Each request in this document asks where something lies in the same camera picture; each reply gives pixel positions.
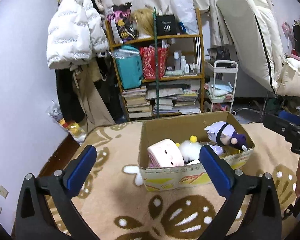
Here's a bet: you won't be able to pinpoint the stack of books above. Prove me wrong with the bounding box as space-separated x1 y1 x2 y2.
122 86 152 119

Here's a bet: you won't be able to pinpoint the beige brown patterned rug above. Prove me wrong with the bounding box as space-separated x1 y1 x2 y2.
72 122 299 239

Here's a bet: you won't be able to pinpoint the black hanging garment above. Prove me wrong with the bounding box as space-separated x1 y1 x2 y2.
55 69 85 124

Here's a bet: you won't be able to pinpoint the bagged lavender plush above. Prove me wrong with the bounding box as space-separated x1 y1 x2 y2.
200 142 225 156

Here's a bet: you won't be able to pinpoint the yellow wooden shelf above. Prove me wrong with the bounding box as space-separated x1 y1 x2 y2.
105 8 205 111

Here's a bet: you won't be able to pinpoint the pink swiss roll plush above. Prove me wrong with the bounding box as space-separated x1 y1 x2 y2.
147 139 185 168

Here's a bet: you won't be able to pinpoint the white-haired purple plush doll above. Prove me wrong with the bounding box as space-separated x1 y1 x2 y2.
204 121 249 152

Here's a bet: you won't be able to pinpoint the printed cardboard box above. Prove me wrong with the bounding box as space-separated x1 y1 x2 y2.
138 112 255 192

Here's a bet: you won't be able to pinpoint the white bottles on shelf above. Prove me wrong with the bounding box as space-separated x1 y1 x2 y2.
173 51 200 76

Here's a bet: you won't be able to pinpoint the white rolling cart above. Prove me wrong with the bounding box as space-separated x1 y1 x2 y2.
204 60 238 112

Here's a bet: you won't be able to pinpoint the beige hanging coat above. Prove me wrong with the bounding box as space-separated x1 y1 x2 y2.
72 59 115 133

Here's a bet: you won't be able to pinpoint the cream upright mattress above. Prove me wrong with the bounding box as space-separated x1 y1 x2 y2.
217 0 288 95

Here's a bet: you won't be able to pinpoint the black box with 40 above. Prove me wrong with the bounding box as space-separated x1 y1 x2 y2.
156 15 177 36

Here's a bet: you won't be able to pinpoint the plastic bag with snacks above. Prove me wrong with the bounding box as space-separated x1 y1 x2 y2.
46 101 87 145

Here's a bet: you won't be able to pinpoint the teal bag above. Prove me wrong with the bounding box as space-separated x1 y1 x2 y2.
110 45 143 89

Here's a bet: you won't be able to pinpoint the cream pillow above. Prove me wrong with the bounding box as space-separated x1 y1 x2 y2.
277 58 300 97

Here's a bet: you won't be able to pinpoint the blonde wig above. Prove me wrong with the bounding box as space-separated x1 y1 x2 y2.
132 8 154 39

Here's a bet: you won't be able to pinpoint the white puffer jacket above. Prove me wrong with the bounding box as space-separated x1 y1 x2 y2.
46 0 109 69

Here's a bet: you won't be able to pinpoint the red patterned gift bag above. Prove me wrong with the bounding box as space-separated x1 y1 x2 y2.
140 46 169 80

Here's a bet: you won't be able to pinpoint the green pole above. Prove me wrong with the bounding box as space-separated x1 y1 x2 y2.
153 7 160 119

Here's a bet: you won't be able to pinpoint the white fluffy pompom plush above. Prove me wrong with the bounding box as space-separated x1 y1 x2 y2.
176 135 202 164

